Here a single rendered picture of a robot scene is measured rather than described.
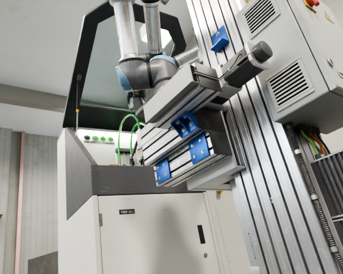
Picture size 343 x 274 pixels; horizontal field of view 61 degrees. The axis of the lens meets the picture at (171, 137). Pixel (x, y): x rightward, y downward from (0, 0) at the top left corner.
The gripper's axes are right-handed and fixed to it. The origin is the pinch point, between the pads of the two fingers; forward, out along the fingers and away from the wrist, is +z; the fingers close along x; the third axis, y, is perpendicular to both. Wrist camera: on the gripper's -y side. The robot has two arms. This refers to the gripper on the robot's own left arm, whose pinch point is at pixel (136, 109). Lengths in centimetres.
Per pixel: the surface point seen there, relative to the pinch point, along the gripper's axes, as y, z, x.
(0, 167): -667, 270, -150
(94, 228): 48, 39, -45
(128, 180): 31.9, 28.3, -21.0
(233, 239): 57, 73, 30
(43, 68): -532, 18, -6
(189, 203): 41, 49, 10
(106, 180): 32, 25, -32
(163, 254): 58, 60, -16
